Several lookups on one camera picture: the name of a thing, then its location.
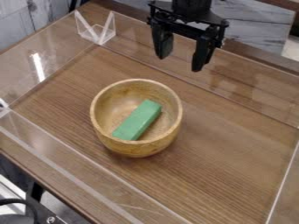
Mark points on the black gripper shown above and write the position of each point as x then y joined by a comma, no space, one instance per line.
191,19

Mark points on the brown wooden bowl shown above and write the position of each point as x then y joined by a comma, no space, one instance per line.
114,104

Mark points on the green rectangular block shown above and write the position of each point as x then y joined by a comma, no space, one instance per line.
138,122

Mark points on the clear acrylic corner bracket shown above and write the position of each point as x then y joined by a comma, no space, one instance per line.
99,34

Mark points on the clear acrylic tray wall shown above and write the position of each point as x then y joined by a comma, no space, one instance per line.
75,178

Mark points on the black table leg frame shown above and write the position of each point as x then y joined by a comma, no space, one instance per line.
23,210

